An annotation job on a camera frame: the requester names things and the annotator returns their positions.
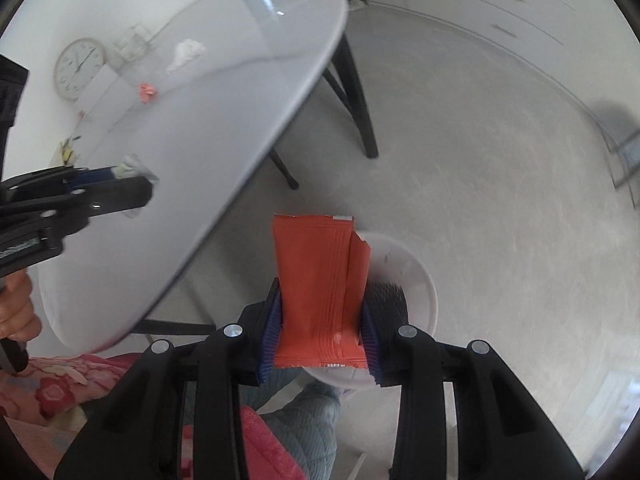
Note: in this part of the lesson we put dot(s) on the white drawer cabinet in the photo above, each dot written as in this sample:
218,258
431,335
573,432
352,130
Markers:
500,5

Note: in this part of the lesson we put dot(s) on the round white clock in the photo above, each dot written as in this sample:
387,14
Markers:
80,67

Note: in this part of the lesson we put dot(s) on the clear crumpled plastic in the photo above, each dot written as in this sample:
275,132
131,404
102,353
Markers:
134,40

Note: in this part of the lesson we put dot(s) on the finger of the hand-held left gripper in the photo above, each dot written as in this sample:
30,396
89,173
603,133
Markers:
120,195
95,175

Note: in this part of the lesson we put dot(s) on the red crumpled wrapper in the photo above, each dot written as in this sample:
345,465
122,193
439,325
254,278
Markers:
148,92

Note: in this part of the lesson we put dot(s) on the thin black table leg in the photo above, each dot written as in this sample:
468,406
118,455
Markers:
284,167

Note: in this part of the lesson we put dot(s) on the white crumpled wrapper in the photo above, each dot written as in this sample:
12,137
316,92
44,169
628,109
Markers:
187,52

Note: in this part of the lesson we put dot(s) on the thick black table leg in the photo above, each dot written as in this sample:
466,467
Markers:
356,100

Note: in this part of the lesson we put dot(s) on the white plastic waste bin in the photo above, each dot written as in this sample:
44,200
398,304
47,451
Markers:
417,290

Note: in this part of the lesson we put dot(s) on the teal quilted trouser leg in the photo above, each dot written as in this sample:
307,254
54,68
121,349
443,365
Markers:
305,425

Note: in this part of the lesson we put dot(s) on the person's left hand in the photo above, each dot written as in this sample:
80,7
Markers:
17,310

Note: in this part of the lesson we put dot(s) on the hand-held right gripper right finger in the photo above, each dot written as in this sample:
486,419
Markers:
372,347

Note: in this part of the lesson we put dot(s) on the pale green clear wrapper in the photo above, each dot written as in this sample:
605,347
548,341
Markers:
132,165

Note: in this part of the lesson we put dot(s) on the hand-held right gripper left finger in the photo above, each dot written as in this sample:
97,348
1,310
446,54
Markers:
270,332

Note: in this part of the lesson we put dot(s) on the pink floral garment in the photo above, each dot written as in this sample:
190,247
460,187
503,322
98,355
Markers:
55,385

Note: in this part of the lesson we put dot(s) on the orange-red packet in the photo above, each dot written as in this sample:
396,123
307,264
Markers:
315,285

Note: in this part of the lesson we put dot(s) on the small yellow wrapper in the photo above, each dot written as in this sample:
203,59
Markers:
69,149

